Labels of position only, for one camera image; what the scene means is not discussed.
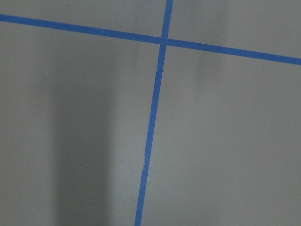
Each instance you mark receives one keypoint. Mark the blue tape line crosswise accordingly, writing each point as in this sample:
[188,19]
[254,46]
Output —
[149,39]

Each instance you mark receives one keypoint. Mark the blue tape line lengthwise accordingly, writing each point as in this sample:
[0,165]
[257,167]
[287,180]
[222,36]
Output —
[153,112]

